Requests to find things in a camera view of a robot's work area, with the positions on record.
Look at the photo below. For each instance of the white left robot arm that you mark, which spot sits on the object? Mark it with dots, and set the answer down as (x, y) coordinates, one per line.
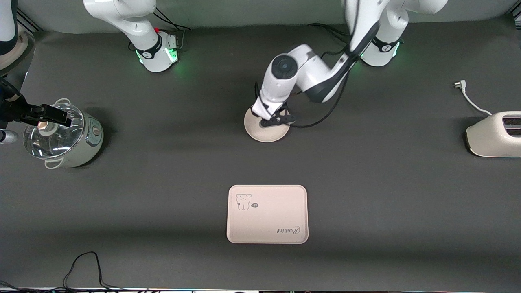
(309, 65)

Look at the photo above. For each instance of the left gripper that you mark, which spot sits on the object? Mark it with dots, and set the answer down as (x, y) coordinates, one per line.
(253, 113)

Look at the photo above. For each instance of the grey-green electric cooking pot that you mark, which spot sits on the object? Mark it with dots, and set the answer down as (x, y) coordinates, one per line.
(87, 146)

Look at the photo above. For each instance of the round cream plate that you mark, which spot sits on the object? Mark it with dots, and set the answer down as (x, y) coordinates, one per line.
(268, 134)

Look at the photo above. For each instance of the cream rectangular rabbit-print tray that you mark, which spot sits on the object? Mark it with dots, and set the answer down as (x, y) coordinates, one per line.
(267, 214)

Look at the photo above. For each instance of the beige round board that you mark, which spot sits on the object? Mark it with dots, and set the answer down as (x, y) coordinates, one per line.
(16, 53)

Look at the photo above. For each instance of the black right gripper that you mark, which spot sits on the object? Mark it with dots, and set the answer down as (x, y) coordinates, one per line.
(15, 110)

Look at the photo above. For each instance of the cream two-slot toaster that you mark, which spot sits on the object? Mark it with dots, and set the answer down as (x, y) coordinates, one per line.
(488, 138)

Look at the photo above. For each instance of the glass pot lid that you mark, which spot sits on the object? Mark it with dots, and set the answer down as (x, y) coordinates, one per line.
(57, 142)

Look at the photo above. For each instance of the grey aluminium rail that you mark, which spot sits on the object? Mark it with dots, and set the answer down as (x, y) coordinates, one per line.
(28, 22)

